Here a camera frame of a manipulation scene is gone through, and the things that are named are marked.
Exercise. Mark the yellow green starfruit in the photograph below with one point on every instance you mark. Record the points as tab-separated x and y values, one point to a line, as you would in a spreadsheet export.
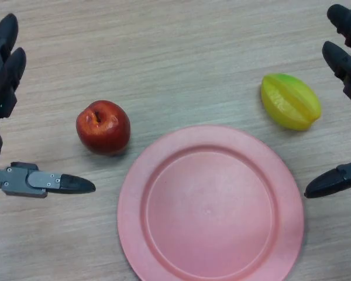
289	101

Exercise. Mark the red apple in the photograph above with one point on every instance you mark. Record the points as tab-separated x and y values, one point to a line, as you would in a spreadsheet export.
103	127

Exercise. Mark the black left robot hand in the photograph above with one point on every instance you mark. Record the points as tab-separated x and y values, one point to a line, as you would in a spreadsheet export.
4	87

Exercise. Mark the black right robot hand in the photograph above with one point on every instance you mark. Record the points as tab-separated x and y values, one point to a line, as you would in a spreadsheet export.
345	63

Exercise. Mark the pink round plate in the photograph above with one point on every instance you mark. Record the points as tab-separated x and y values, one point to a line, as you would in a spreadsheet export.
210	205

